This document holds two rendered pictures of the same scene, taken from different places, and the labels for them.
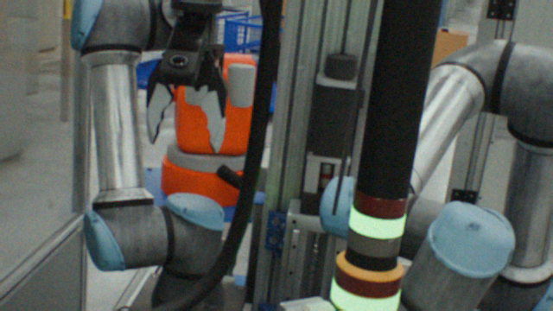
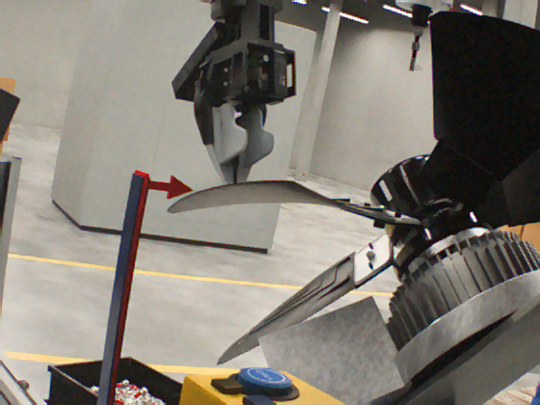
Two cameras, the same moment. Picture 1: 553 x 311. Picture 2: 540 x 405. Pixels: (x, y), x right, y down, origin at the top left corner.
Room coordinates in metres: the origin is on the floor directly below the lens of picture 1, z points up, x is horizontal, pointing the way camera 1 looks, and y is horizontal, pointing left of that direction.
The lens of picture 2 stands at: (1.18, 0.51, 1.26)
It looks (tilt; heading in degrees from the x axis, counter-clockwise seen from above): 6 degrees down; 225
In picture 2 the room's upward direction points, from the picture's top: 12 degrees clockwise
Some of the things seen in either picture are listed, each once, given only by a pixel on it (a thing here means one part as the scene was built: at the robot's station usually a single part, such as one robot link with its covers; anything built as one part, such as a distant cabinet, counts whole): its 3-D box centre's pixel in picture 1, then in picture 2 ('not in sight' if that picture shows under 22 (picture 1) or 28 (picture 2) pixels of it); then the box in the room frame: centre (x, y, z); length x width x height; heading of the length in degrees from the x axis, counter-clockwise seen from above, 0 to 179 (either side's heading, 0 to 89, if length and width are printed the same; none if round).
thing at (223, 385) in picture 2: not in sight; (227, 386); (0.81, 0.14, 1.08); 0.02 x 0.02 x 0.01; 84
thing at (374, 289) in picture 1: (368, 273); not in sight; (0.40, -0.07, 1.57); 0.04 x 0.04 x 0.01
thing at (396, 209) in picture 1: (380, 199); not in sight; (0.40, -0.07, 1.62); 0.03 x 0.03 x 0.01
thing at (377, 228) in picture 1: (377, 218); not in sight; (0.40, -0.07, 1.61); 0.03 x 0.03 x 0.01
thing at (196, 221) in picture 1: (190, 230); not in sight; (1.24, 0.15, 1.20); 0.13 x 0.12 x 0.14; 119
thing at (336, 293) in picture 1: (365, 291); not in sight; (0.40, -0.07, 1.56); 0.04 x 0.04 x 0.01
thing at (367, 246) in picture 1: (374, 237); not in sight; (0.40, -0.07, 1.59); 0.03 x 0.03 x 0.01
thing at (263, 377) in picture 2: not in sight; (263, 383); (0.78, 0.15, 1.08); 0.04 x 0.04 x 0.02
